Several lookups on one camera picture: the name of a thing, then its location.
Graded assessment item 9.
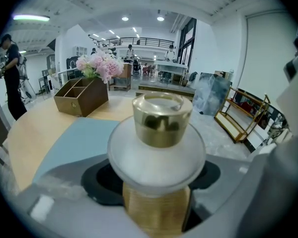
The low stepped wooden platform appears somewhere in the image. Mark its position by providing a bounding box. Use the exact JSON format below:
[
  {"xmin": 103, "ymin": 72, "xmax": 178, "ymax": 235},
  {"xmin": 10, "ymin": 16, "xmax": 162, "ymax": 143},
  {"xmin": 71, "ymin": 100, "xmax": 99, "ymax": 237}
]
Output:
[{"xmin": 135, "ymin": 84, "xmax": 197, "ymax": 102}]

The light blue mat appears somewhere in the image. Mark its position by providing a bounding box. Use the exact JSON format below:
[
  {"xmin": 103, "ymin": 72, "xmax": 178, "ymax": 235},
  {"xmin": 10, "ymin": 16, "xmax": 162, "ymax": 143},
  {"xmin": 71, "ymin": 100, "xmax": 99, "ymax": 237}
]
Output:
[{"xmin": 31, "ymin": 117, "xmax": 128, "ymax": 183}]

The long ceiling tube light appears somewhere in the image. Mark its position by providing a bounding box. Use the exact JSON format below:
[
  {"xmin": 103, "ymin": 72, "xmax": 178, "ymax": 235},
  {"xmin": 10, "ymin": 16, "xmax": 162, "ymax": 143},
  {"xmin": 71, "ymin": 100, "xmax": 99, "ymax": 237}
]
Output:
[{"xmin": 12, "ymin": 14, "xmax": 51, "ymax": 22}]

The pink flower bouquet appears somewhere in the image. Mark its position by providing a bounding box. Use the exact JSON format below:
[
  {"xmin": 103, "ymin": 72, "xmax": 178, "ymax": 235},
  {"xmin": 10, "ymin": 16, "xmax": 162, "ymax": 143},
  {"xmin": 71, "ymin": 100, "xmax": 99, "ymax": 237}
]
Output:
[{"xmin": 75, "ymin": 49, "xmax": 125, "ymax": 84}]

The pale roller blind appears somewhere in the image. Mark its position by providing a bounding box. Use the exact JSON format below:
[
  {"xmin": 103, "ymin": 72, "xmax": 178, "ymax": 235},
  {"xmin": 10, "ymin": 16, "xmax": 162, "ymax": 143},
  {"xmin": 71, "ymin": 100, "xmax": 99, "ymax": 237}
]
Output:
[{"xmin": 244, "ymin": 9, "xmax": 298, "ymax": 104}]

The gold metal shelf rack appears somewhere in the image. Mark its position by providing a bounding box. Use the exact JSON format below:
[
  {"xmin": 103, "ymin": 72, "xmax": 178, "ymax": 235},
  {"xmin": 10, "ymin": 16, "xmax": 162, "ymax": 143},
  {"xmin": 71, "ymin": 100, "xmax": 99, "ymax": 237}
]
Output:
[{"xmin": 214, "ymin": 86, "xmax": 272, "ymax": 144}]

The white table with thin legs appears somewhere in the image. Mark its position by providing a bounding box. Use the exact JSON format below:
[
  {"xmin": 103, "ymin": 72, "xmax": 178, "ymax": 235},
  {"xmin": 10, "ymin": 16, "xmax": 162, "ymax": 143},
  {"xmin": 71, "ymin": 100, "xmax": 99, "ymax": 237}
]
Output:
[{"xmin": 153, "ymin": 59, "xmax": 189, "ymax": 81}]

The black mezzanine railing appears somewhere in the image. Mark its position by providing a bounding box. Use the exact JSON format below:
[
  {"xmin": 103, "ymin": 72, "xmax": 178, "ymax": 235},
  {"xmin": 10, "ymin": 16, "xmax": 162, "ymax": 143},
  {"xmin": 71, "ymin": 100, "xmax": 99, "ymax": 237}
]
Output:
[{"xmin": 92, "ymin": 36, "xmax": 176, "ymax": 48}]

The small light wooden sideboard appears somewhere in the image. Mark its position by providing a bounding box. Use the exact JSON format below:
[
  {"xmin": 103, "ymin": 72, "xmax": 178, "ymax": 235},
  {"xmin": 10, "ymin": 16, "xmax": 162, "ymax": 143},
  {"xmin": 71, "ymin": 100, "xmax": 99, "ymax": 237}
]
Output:
[{"xmin": 108, "ymin": 62, "xmax": 133, "ymax": 92}]

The white wall shelf cabinet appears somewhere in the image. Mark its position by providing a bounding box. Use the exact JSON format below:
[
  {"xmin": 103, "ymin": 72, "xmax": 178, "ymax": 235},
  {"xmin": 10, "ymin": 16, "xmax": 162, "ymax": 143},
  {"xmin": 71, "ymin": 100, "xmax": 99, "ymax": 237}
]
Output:
[{"xmin": 72, "ymin": 45, "xmax": 88, "ymax": 57}]

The grey marble panel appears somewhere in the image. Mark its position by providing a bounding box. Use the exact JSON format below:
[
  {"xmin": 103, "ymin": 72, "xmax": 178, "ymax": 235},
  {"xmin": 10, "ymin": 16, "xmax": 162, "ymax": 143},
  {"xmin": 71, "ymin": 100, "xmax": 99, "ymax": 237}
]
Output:
[{"xmin": 192, "ymin": 71, "xmax": 232, "ymax": 117}]

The brown wooden organizer box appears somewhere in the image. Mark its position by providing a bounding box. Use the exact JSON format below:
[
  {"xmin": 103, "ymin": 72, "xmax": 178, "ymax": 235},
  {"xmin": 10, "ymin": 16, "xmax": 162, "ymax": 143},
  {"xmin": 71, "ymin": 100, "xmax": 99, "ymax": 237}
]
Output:
[{"xmin": 53, "ymin": 77, "xmax": 109, "ymax": 118}]

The glass jar with gold lid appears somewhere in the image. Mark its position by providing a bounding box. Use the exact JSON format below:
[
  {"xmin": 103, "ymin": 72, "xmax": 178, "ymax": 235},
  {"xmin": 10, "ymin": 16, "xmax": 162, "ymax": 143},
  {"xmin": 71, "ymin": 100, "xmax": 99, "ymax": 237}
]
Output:
[{"xmin": 107, "ymin": 91, "xmax": 207, "ymax": 236}]

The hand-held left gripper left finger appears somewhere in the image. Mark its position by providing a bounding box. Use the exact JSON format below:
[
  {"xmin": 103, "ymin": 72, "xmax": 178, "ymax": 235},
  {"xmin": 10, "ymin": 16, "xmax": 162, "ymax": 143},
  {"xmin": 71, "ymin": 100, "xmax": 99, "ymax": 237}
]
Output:
[{"xmin": 16, "ymin": 157, "xmax": 151, "ymax": 238}]

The oval wooden table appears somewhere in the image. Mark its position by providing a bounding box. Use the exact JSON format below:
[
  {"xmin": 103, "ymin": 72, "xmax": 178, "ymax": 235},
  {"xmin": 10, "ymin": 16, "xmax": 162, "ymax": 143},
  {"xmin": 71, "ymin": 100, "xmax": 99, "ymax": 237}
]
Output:
[{"xmin": 6, "ymin": 93, "xmax": 140, "ymax": 191}]

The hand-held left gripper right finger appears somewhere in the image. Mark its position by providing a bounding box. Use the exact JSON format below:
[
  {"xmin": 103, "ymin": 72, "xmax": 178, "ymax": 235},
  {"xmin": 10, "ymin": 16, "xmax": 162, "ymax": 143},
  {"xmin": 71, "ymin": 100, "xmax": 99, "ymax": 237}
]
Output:
[{"xmin": 183, "ymin": 154, "xmax": 254, "ymax": 233}]

